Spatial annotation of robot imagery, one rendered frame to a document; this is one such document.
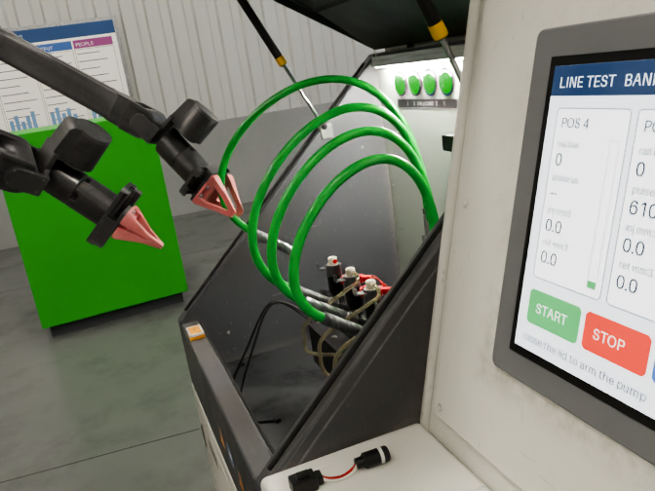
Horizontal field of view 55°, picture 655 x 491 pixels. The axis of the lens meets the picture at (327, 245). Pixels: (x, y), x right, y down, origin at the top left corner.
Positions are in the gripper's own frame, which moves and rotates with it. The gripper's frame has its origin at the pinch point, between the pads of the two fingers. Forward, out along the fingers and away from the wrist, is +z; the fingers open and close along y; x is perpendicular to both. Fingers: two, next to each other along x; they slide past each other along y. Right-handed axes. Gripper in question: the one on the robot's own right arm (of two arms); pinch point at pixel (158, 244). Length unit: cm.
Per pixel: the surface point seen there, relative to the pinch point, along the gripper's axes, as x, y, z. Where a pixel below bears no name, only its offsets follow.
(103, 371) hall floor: 230, -148, 22
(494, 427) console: -41, 16, 39
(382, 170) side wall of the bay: 45, 31, 33
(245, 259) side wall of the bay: 35.3, -2.8, 18.0
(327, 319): -19.0, 10.2, 24.0
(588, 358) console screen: -52, 29, 34
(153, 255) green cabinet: 317, -106, 9
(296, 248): -19.6, 15.8, 14.4
